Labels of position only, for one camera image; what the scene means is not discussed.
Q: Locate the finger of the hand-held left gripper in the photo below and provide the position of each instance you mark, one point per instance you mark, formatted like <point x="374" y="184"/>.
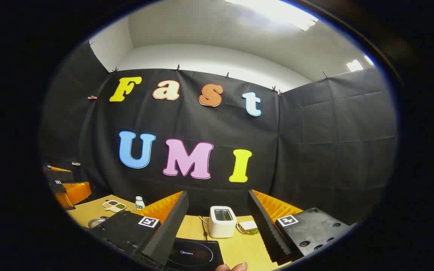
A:
<point x="60" y="175"/>
<point x="74" y="192"/>

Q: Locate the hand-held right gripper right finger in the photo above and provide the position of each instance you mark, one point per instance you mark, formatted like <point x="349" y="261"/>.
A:
<point x="264" y="229"/>

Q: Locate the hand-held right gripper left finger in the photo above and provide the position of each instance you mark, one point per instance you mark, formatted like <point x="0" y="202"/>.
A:
<point x="171" y="229"/>

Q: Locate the black induction cooktop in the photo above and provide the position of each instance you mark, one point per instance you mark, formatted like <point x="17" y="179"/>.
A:
<point x="198" y="254"/>

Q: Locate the stainless steel pot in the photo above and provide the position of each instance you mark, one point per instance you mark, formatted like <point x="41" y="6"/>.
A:
<point x="95" y="223"/>

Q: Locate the lettuce sandwich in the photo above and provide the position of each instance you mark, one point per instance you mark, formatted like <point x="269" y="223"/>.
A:
<point x="248" y="226"/>

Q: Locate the white milk bottle green label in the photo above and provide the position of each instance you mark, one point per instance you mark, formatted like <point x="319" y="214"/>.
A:
<point x="139" y="204"/>

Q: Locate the white divided plate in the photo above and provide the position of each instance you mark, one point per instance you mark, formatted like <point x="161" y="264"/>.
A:
<point x="114" y="206"/>

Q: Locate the small ceiling light panel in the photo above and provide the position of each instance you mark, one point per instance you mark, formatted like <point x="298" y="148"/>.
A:
<point x="354" y="65"/>

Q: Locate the large ceiling light panel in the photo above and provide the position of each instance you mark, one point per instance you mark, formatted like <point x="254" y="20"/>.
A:
<point x="277" y="11"/>

